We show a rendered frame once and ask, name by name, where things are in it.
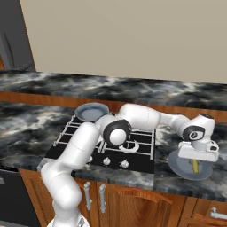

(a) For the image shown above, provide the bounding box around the dark grey fridge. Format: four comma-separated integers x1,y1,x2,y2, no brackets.
0,0,37,73

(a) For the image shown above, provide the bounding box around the silver cupboard door handle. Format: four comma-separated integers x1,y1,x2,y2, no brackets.
82,181,93,211
98,184,107,214

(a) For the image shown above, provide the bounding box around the black dishwasher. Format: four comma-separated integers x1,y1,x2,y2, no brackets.
0,168,42,227

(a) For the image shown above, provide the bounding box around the wooden drawer front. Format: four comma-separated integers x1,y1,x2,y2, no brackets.
191,197,227,221

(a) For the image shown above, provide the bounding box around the silver drawer handle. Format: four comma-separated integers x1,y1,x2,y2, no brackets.
209,207,227,221

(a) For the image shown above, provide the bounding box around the grey frying pan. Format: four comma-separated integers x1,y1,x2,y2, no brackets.
74,102,111,123

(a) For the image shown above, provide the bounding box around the black hob with white grates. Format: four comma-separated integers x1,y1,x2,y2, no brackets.
43,113,157,175

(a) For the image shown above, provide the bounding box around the wooden cupboard door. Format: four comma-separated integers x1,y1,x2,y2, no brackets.
18,168,99,227
177,217,227,227
95,179,188,227

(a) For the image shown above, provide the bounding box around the yellow butter stick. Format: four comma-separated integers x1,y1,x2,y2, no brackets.
191,159,200,175

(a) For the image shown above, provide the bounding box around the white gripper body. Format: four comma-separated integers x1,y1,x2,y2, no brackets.
177,141,220,163

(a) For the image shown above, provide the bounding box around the grey round plate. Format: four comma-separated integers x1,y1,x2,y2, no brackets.
167,148,214,182

